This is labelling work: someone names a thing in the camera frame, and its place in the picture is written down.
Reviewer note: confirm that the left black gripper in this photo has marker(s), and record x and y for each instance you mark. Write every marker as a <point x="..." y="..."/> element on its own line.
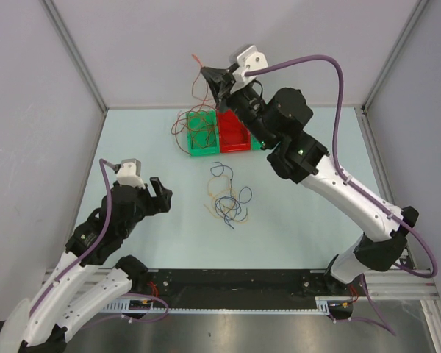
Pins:
<point x="156" y="204"/>

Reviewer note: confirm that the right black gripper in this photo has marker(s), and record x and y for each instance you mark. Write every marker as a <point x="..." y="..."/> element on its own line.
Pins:
<point x="214" y="77"/>

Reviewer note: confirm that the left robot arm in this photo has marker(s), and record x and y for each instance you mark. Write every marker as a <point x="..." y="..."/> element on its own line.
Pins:
<point x="48" y="322"/>

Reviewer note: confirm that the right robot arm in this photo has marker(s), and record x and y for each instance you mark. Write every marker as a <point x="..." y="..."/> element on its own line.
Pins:
<point x="295" y="155"/>

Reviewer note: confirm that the red bin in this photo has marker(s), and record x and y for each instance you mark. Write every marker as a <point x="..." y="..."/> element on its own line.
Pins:
<point x="233" y="136"/>

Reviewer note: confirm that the left green bin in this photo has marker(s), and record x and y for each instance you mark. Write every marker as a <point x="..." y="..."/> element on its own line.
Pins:
<point x="202" y="134"/>

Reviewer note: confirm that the green bin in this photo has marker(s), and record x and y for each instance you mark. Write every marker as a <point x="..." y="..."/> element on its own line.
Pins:
<point x="256" y="144"/>
<point x="202" y="134"/>

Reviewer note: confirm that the right green bin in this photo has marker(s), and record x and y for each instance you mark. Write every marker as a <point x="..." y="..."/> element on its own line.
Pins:
<point x="256" y="144"/>

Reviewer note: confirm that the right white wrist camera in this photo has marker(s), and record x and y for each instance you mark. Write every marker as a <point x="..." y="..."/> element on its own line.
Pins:
<point x="246" y="59"/>

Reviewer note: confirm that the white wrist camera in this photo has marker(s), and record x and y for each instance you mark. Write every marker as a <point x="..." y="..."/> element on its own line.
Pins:
<point x="127" y="172"/>
<point x="246" y="59"/>

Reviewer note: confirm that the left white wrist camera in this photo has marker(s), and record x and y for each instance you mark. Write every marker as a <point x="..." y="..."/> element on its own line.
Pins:
<point x="127" y="172"/>

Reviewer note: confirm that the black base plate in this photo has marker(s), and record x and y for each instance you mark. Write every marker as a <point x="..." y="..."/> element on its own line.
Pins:
<point x="243" y="289"/>

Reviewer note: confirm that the grey slotted cable duct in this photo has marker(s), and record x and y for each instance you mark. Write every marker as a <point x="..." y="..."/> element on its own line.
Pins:
<point x="121" y="306"/>

